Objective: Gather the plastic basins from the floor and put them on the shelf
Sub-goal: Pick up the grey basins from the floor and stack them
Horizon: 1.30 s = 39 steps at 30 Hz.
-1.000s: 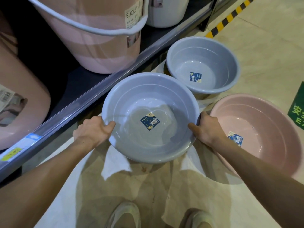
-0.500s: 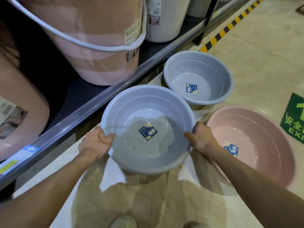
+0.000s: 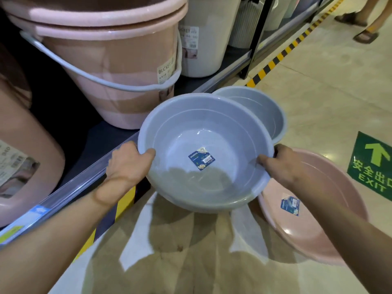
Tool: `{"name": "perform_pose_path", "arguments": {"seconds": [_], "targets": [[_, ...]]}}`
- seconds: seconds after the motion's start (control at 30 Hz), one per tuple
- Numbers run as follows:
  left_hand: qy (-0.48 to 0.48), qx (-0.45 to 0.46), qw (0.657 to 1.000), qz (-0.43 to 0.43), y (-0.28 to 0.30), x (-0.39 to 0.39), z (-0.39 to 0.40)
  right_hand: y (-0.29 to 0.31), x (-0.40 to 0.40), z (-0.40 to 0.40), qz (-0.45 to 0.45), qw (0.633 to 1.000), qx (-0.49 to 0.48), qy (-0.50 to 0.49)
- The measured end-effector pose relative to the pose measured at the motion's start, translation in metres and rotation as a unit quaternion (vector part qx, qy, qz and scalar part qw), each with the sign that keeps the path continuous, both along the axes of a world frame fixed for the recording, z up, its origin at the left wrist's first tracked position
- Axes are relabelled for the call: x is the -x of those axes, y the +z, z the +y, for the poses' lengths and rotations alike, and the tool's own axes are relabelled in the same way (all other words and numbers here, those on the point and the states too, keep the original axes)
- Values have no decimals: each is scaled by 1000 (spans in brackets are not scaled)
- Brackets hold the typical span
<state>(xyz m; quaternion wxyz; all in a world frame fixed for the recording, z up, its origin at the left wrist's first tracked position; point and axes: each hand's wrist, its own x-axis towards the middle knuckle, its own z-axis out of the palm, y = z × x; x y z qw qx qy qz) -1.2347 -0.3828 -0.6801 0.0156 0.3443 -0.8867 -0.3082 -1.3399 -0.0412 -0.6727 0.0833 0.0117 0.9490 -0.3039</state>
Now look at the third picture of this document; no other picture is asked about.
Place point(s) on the person's left hand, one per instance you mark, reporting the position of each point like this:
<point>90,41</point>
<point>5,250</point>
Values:
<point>124,168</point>

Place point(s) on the person's right hand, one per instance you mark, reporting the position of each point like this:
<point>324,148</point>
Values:
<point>283,166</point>

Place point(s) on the person's left thumb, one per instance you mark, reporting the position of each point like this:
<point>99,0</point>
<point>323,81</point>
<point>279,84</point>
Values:
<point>146,155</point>

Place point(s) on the person's right thumb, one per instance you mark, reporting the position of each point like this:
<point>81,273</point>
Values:
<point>265,160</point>

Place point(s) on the large grey plastic basin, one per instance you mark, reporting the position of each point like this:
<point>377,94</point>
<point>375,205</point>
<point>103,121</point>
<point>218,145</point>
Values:
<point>205,156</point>

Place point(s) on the person's left forearm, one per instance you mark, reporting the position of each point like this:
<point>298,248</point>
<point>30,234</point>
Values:
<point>58,241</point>

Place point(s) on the person's right forearm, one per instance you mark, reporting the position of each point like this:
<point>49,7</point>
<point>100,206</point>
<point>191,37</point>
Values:
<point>343,226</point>

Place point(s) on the dark metal store shelf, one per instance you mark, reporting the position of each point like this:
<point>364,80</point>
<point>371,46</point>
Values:
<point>101,143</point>

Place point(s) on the small grey plastic basin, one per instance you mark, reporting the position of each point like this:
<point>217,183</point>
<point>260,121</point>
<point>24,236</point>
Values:
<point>260,110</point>

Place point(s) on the blue basin label sticker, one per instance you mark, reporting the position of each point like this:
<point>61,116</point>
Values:
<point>201,158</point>
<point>290,206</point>

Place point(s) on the pink plastic basin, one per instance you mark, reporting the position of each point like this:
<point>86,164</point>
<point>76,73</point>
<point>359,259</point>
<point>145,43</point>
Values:
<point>306,223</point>

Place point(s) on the green floor exit sign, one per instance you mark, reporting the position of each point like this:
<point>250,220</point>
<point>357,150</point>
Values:
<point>372,163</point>

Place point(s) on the yellow black hazard floor tape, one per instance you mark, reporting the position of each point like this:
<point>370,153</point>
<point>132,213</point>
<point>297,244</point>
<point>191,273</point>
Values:
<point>294,42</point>

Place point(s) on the pink plastic bucket with label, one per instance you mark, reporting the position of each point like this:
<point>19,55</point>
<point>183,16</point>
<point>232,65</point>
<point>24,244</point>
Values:
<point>24,162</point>

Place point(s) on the white plastic bucket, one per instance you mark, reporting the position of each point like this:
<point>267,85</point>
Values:
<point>205,36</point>

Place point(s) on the white ribbed plastic bin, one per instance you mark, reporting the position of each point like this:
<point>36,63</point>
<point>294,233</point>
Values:
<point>245,21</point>

